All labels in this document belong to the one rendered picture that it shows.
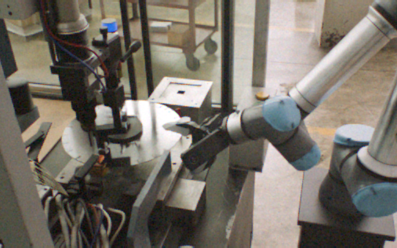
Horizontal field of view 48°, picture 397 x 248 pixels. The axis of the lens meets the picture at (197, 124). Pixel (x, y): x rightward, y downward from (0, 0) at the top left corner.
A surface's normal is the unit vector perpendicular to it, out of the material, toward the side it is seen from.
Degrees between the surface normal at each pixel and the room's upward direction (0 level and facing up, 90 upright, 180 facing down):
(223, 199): 0
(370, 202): 98
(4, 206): 90
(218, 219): 0
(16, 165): 90
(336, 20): 90
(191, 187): 0
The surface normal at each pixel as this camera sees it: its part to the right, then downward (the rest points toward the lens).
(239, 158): -0.27, 0.53
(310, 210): -0.03, -0.84
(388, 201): 0.01, 0.65
